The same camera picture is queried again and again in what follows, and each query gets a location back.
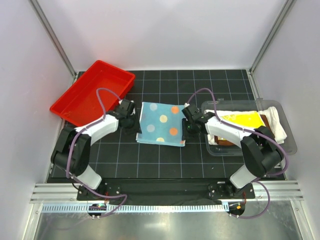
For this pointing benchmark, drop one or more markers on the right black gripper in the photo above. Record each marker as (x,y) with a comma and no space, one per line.
(189,121)

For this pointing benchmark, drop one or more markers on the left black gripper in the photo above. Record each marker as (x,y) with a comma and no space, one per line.
(136,127)

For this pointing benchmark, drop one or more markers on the blue orange patterned towel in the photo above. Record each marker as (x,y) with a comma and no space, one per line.
(161,124)

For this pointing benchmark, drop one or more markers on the brown towel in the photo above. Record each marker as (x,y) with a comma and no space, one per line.
(217,140)

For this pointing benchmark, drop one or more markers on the yellow patterned towel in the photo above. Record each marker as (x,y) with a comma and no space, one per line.
(249,120)

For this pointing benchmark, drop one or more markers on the white terry towel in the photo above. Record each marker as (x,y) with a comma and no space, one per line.
(272,118)

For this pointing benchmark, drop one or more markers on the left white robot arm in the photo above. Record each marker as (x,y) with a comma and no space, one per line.
(72,149)

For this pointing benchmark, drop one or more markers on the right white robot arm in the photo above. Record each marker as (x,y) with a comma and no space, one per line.
(260,151)

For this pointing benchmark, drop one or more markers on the black grid cutting mat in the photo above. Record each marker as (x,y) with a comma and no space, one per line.
(118,155)

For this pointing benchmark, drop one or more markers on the red plastic bin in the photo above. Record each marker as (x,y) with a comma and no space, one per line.
(79,105)

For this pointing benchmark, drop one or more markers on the clear plastic container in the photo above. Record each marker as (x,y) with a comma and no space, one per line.
(257,105)

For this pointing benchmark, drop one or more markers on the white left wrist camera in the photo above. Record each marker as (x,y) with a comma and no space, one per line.
(127,107)

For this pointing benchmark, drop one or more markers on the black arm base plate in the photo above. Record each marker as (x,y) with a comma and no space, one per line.
(174,191)

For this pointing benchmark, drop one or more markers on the perforated metal cable rail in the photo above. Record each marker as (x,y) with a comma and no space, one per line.
(91,208)

